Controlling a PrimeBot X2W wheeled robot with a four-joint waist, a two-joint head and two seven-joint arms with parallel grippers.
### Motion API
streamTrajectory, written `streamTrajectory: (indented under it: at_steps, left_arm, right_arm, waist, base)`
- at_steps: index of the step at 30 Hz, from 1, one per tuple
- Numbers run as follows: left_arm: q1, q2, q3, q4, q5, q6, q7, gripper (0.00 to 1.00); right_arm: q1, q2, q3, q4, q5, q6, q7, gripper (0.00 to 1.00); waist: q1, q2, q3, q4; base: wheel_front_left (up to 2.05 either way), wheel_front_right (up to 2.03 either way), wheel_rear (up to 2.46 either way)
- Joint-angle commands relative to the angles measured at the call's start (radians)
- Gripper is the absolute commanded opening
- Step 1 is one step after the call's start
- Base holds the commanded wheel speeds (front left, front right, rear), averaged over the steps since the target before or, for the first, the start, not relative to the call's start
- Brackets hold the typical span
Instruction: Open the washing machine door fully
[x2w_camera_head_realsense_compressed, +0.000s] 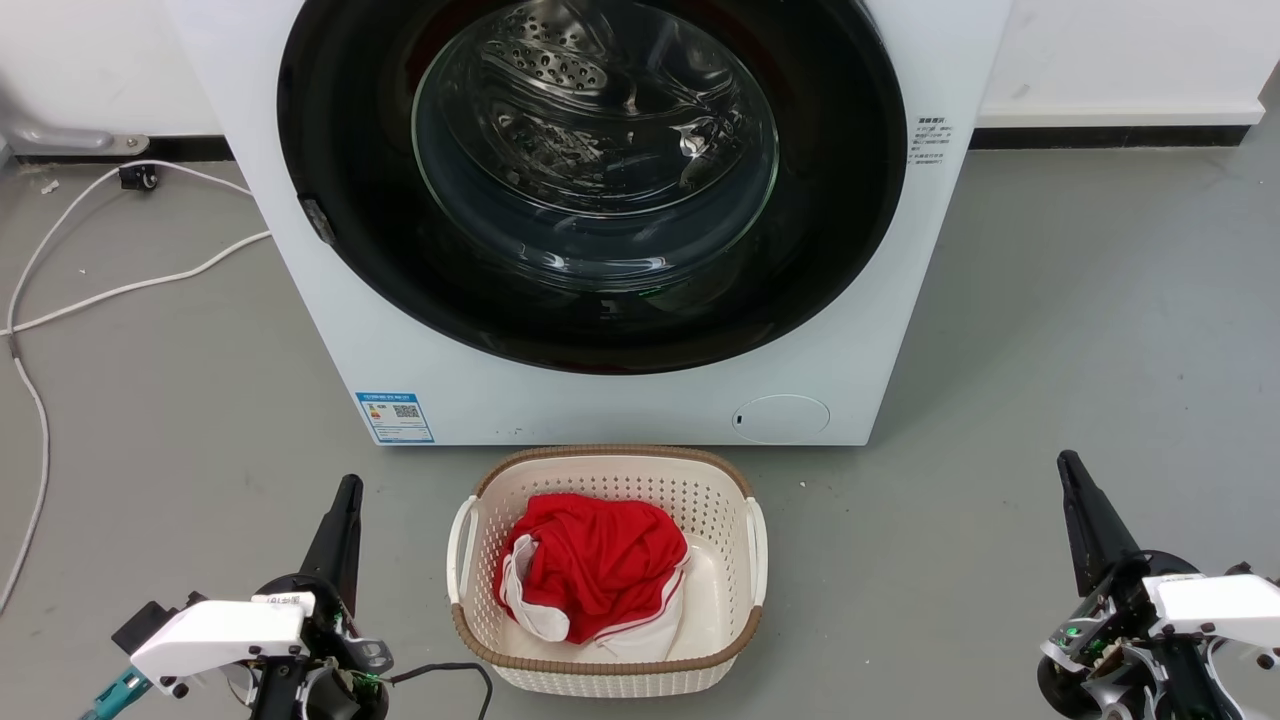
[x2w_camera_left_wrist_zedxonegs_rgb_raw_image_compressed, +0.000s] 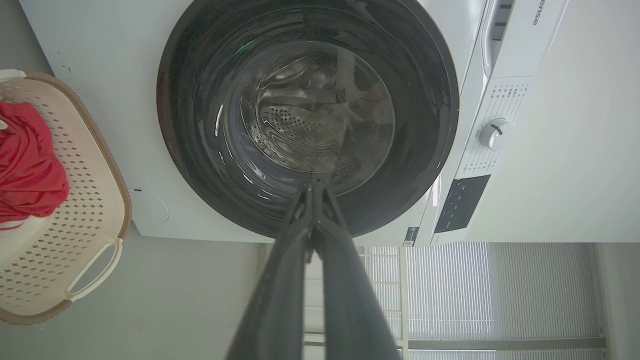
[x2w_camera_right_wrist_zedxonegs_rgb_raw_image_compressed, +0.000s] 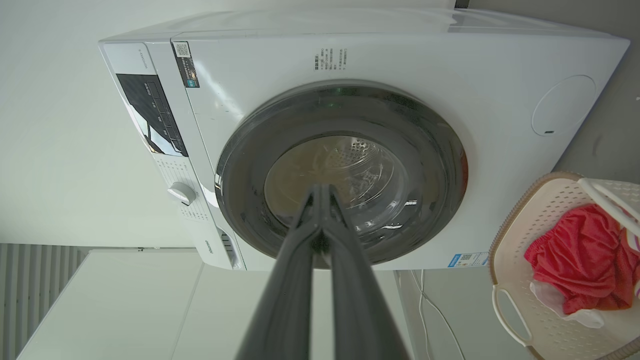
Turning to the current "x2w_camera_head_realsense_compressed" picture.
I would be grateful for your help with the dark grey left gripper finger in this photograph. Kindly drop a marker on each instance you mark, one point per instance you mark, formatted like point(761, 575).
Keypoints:
point(340, 545)

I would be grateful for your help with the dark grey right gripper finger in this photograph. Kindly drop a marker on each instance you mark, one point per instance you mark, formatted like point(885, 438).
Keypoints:
point(1092, 530)

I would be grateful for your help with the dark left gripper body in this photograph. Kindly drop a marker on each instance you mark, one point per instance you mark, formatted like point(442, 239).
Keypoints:
point(330, 690)

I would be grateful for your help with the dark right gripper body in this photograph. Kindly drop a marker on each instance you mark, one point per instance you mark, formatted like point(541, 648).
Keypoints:
point(1120, 610)

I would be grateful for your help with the black round glass washer door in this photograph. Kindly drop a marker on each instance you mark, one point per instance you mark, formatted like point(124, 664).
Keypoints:
point(350, 150)

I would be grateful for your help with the white front-load washing machine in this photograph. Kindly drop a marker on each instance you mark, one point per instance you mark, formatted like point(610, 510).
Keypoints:
point(600, 410)

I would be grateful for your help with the white right wrist cover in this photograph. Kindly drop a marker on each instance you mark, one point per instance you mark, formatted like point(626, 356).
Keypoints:
point(1220, 605)

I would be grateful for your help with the white wrist cover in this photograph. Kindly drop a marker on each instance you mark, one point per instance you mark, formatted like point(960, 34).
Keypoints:
point(1220, 605)
point(220, 635)

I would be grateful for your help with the white left wrist cover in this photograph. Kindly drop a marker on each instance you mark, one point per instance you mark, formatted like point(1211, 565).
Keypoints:
point(220, 635)

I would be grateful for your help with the blue energy label sticker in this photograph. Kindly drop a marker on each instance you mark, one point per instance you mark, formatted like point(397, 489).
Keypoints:
point(395, 417)

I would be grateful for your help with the red and white garment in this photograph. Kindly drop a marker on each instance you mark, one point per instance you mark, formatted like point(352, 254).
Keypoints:
point(600, 560)

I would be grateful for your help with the round white filter cover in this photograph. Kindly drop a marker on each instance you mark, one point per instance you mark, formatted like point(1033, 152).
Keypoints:
point(780, 419)

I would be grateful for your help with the cream plastic laundry basket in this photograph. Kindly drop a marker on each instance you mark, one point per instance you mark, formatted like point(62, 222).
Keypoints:
point(720, 500)

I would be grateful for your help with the small black plug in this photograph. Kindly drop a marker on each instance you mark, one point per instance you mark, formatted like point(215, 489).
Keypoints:
point(138, 177)

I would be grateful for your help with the small printed text sticker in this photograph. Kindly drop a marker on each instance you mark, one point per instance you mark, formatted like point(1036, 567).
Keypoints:
point(931, 138)

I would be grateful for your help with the stainless steel washer drum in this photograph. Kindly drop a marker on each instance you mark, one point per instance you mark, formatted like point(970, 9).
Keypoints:
point(560, 70)

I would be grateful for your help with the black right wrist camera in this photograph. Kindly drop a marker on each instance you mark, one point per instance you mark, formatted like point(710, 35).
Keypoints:
point(1240, 569)

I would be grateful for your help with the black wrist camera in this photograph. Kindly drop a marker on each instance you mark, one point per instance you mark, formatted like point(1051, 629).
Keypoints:
point(1240, 569)
point(150, 620)

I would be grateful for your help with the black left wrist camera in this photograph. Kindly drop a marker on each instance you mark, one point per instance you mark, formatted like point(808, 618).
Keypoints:
point(150, 620)

